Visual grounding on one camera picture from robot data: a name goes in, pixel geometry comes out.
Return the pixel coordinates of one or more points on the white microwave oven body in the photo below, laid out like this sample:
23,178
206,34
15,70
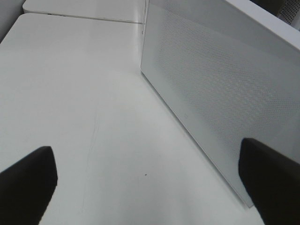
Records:
286,10

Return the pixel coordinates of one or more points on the white microwave door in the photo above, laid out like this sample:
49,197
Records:
228,69

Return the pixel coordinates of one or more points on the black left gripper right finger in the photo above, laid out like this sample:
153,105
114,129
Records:
272,181

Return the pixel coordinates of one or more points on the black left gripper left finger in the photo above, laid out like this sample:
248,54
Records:
26,188

